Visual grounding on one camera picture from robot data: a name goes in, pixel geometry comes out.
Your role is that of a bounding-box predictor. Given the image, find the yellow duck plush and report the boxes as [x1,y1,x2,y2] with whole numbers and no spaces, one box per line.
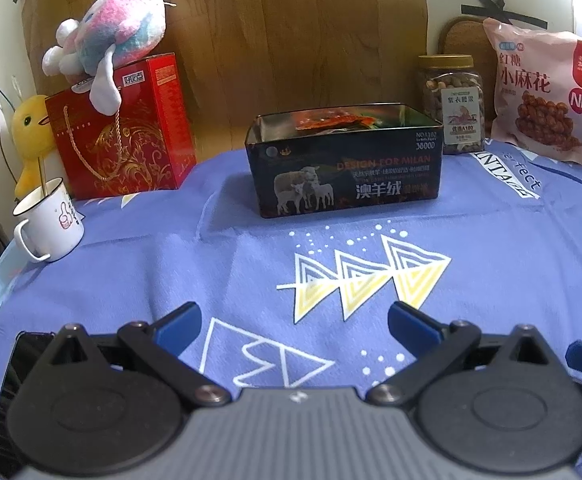
[11,94,56,200]

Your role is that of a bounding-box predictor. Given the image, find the blue printed tablecloth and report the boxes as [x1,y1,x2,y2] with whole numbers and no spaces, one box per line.
[0,142,582,392]

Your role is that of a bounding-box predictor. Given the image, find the red gift bag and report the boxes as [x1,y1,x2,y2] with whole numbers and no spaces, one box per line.
[46,53,197,200]

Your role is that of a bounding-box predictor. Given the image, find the pink fried-twist snack bag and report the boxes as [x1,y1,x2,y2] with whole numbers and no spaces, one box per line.
[483,18,582,165]

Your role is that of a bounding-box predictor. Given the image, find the wooden panel backdrop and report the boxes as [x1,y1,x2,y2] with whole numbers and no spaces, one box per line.
[21,0,428,160]

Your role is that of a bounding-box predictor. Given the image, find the red spicy snack packet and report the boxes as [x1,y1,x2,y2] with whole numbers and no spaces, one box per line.
[291,108,376,134]

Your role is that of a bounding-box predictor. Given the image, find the smartphone with pink case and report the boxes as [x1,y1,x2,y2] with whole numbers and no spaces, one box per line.
[0,332,55,479]

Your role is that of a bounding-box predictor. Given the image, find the round wooden board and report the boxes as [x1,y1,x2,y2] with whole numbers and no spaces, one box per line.
[437,16,497,126]

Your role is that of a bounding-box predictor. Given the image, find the white enamel mug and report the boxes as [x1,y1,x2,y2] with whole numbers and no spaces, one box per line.
[12,177,85,263]

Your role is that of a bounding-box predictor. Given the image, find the pastel plush toy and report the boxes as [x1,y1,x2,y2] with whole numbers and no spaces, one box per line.
[42,0,169,116]

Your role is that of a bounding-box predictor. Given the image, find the black sheep-print tin box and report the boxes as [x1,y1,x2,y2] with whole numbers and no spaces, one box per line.
[244,103,444,218]

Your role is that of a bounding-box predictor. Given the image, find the green snack packet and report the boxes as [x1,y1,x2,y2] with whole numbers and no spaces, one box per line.
[364,103,406,129]

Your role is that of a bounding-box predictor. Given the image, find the stick in mug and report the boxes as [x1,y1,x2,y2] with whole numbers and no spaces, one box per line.
[36,157,48,198]

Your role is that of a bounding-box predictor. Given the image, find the nut jar with gold lid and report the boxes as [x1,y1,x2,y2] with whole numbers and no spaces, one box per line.
[418,54,485,155]

